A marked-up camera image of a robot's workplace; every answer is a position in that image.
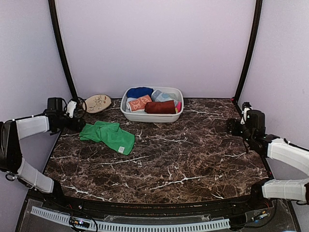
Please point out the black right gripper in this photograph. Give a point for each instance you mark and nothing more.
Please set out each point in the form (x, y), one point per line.
(235, 131)

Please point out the white slotted cable duct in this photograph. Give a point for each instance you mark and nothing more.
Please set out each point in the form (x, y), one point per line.
(102, 226)

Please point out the brown towel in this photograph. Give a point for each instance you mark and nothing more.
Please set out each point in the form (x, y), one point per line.
(166, 107)

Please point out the left black frame post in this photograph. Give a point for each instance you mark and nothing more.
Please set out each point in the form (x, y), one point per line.
(61, 48)

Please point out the small electronics board with leds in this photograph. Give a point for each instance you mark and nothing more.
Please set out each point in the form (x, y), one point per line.
(79, 223)

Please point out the grey plastic basin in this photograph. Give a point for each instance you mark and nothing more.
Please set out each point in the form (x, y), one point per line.
(157, 118)

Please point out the black frame post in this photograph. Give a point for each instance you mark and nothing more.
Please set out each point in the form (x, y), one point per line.
(61, 48)
(250, 49)

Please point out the round beige embroidered cloth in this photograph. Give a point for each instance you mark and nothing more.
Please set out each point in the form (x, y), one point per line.
(97, 103)

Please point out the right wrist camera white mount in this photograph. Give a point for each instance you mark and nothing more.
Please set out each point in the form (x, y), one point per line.
(246, 106)

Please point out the light blue rolled towel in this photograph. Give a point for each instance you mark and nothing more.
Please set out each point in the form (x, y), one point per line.
(128, 107)

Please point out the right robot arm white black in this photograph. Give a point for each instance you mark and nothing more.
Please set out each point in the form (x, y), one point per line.
(287, 164)

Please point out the pink rolled towel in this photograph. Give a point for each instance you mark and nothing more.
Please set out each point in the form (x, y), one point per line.
(178, 107)

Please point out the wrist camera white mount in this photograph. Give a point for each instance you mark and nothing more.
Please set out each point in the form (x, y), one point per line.
(246, 106)
(76, 108)

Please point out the dark blue rolled towel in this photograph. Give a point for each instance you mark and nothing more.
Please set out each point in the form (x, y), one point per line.
(139, 92)

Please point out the orange bunny pattern towel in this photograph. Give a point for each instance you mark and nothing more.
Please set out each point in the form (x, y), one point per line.
(140, 103)

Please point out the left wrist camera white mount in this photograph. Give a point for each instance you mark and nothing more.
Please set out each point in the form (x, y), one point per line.
(76, 108)

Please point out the black front table rail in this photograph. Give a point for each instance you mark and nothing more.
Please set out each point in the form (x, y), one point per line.
(98, 209)

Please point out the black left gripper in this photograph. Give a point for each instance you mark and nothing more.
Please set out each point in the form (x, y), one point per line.
(78, 128)

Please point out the grey rolled towel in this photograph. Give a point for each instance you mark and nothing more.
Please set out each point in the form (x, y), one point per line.
(159, 96)

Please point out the right black frame post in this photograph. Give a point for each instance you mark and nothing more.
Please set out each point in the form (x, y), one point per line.
(250, 49)

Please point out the green microfibre towel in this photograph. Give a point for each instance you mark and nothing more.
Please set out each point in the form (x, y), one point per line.
(110, 134)

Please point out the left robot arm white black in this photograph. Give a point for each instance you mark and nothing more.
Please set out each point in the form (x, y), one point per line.
(14, 133)

